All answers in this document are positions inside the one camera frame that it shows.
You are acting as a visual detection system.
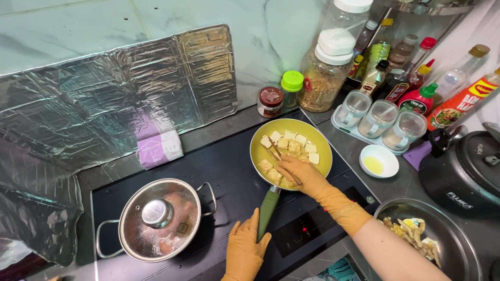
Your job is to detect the person's left hand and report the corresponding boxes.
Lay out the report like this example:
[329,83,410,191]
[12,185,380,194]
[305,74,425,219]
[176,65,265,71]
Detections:
[221,208,272,281]

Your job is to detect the person's right hand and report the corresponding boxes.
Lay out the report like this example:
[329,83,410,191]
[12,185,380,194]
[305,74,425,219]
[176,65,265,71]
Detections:
[276,155,332,200]

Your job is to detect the wooden chopstick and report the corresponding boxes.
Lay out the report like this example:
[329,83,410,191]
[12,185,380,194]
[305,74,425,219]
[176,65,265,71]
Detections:
[268,137,302,186]
[262,146,281,162]

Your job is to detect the green frying pan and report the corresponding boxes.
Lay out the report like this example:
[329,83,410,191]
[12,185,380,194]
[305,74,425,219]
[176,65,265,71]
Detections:
[249,118,333,242]

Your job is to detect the fried tofu pieces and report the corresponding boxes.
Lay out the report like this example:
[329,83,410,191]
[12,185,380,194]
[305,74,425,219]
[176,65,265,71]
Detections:
[257,130,320,188]

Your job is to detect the black induction cooktop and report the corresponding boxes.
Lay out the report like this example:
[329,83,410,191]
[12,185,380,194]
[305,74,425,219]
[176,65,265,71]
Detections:
[91,109,381,281]

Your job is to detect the white condiment tray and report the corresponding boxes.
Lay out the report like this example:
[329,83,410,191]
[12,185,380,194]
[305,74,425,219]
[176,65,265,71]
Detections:
[331,105,411,156]

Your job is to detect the small jar with red lid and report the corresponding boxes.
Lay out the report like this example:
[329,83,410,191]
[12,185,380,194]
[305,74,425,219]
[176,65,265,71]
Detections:
[257,87,284,118]

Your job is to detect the jar with green lid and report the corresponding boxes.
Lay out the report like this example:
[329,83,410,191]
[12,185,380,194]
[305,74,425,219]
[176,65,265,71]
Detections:
[280,71,304,108]

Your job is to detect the glass condiment jar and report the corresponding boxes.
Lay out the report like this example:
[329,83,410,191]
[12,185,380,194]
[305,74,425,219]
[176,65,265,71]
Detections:
[357,99,399,139]
[335,89,373,129]
[382,110,428,151]

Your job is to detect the plastic jar of peanuts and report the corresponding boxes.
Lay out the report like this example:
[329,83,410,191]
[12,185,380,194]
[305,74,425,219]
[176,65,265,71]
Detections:
[298,44,354,114]

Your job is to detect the white bowl of oil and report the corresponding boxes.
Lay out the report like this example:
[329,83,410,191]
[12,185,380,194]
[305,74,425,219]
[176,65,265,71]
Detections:
[359,144,400,179]

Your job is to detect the teal cloth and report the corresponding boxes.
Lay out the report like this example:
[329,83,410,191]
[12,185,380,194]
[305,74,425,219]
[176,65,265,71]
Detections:
[323,258,358,281]

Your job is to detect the small bottle with yellow cap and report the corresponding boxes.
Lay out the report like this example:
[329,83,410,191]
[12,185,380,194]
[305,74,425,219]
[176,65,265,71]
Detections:
[347,55,364,81]

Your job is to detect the sauce bottle with black cap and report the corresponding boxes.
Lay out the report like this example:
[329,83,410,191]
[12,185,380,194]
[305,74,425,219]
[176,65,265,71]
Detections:
[359,60,390,97]

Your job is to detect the purple silicone mat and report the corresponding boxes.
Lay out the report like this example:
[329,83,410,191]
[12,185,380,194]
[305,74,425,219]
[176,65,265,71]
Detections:
[402,137,440,171]

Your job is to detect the dark fish sauce bottle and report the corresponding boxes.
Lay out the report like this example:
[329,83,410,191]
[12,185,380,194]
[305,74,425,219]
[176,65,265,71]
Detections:
[381,69,411,103]

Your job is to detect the purple and white tissue pack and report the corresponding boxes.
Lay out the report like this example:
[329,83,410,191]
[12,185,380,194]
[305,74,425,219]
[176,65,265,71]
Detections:
[137,130,184,171]

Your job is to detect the food scraps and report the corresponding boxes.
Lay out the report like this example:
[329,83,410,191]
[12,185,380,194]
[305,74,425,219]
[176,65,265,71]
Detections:
[381,216,443,270]

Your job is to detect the red chili sauce bottle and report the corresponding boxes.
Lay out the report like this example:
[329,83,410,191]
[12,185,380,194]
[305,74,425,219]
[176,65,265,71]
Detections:
[398,83,439,116]

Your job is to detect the steel pot lid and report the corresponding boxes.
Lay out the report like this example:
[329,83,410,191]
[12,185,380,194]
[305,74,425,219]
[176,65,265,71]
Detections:
[118,179,202,263]

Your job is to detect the dark bottle with grey cap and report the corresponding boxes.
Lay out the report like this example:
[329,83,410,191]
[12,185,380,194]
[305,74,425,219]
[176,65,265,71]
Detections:
[353,20,379,58]

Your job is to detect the oil bottle with yellow cap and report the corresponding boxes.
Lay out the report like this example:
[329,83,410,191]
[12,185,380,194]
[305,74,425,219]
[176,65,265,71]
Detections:
[362,18,394,75]

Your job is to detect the plastic jar of white powder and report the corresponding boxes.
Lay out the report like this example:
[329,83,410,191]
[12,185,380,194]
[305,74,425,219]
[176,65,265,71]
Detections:
[317,0,373,56]

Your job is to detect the bottle with red nozzle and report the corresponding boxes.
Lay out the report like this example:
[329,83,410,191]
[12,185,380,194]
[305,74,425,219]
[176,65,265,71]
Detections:
[408,59,436,91]

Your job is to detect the brown jar with grey lid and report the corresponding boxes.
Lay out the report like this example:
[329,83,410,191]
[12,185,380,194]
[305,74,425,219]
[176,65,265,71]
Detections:
[388,34,419,71]

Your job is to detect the black cooker with lid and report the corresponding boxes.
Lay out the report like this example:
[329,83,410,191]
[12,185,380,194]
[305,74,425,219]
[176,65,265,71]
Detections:
[418,124,500,218]

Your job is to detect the clear bottle with red cap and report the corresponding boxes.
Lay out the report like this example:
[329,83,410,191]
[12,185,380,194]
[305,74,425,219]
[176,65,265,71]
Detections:
[406,37,437,75]

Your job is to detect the orange label sauce bottle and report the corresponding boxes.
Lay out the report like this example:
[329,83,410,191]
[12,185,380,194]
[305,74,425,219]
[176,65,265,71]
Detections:
[427,67,500,132]

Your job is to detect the steel bowl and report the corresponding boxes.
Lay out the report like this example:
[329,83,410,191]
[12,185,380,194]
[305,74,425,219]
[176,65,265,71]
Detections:
[373,198,483,281]

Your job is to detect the clear bottle with gold cap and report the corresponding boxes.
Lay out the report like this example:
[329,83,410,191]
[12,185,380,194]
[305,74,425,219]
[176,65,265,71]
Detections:
[432,44,491,107]

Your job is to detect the aluminium foil splash guard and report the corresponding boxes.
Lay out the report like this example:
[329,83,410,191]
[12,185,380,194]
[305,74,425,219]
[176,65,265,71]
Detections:
[0,24,238,267]

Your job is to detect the steel pot with handles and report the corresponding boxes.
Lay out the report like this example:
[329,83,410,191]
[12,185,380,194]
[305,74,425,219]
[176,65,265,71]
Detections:
[96,178,218,263]

